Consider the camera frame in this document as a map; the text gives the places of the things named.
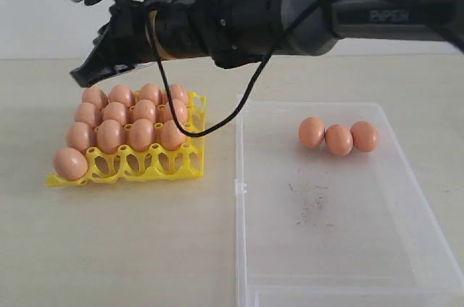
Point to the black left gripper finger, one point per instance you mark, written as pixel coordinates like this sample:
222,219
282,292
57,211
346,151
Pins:
93,70

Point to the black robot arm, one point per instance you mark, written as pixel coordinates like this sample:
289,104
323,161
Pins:
316,25

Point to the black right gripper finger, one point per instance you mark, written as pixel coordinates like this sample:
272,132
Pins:
124,68

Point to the yellow plastic egg tray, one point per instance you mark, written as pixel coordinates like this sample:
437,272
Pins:
155,163

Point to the clear plastic container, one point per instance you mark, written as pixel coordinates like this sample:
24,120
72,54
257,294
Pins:
314,229

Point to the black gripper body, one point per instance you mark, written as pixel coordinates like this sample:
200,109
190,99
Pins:
232,32

